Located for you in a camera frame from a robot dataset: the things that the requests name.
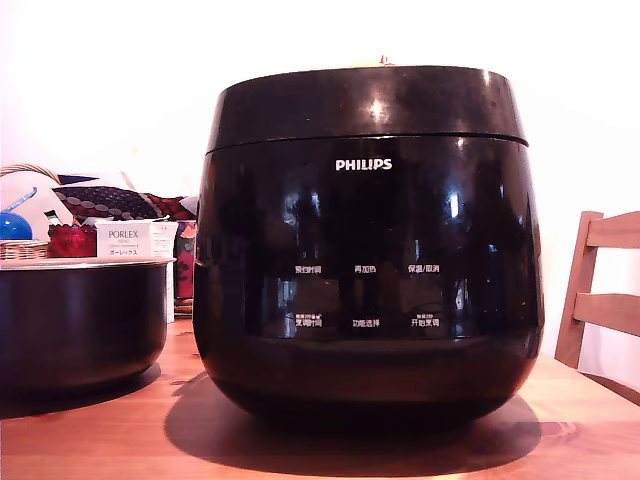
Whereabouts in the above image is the white cloth with blue print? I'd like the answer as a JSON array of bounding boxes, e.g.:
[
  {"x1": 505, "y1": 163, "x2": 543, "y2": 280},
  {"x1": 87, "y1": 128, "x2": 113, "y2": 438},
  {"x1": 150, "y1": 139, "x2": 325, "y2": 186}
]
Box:
[{"x1": 0, "y1": 172, "x2": 76, "y2": 227}]

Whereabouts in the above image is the white Porlex box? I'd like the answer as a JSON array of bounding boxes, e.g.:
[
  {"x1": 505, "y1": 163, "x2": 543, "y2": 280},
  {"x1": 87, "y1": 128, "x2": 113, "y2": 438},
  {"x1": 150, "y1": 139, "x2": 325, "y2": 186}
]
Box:
[{"x1": 94, "y1": 219, "x2": 157, "y2": 260}]

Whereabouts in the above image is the dark patterned cushion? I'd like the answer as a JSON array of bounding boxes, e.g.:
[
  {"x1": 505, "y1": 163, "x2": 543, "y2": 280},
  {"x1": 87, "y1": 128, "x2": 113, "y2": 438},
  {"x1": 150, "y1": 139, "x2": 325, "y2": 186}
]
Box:
[{"x1": 51, "y1": 172, "x2": 200, "y2": 222}]

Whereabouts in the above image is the black Philips rice cooker body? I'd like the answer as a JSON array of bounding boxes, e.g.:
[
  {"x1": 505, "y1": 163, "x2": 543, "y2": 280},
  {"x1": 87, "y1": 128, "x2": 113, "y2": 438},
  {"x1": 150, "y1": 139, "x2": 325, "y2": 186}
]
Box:
[{"x1": 192, "y1": 133, "x2": 547, "y2": 432}]

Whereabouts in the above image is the black rice cooker lid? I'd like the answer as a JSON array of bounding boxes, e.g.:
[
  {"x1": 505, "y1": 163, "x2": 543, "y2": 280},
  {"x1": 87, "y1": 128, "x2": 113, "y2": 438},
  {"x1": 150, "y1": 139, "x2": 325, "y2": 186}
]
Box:
[{"x1": 204, "y1": 53, "x2": 531, "y2": 153}]

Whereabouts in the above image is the wooden chair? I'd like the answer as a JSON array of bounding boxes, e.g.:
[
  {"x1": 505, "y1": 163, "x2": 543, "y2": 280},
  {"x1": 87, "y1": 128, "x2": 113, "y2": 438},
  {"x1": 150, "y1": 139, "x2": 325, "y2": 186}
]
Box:
[{"x1": 553, "y1": 209, "x2": 640, "y2": 404}]

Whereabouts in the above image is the red frilled pouch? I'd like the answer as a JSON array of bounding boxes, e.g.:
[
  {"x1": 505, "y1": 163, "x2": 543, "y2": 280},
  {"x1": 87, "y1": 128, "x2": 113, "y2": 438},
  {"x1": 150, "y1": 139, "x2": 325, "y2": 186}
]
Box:
[{"x1": 46, "y1": 223, "x2": 98, "y2": 259}]

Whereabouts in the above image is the tall white printed box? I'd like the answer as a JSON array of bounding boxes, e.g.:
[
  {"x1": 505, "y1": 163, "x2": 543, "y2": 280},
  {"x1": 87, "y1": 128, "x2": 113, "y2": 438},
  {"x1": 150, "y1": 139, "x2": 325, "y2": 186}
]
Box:
[{"x1": 149, "y1": 220, "x2": 180, "y2": 324}]

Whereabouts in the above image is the wicker basket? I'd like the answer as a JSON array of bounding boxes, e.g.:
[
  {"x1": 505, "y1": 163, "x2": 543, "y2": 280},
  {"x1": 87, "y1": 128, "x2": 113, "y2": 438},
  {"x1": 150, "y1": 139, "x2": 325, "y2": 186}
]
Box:
[{"x1": 0, "y1": 163, "x2": 76, "y2": 261}]

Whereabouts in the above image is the red floral box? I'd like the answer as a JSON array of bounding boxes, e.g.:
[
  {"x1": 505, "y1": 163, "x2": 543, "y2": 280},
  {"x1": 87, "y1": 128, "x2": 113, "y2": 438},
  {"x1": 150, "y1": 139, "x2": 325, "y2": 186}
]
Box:
[{"x1": 172, "y1": 218, "x2": 198, "y2": 317}]

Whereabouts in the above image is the black inner cooking pot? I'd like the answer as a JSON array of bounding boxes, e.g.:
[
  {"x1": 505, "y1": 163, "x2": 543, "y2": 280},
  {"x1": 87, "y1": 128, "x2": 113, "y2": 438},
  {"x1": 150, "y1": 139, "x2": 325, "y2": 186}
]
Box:
[{"x1": 0, "y1": 256, "x2": 178, "y2": 397}]

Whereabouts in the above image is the blue ball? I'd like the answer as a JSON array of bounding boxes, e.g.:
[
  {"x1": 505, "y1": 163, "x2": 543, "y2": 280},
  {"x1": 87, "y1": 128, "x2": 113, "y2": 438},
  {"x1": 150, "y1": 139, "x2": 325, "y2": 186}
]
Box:
[{"x1": 0, "y1": 211, "x2": 34, "y2": 242}]

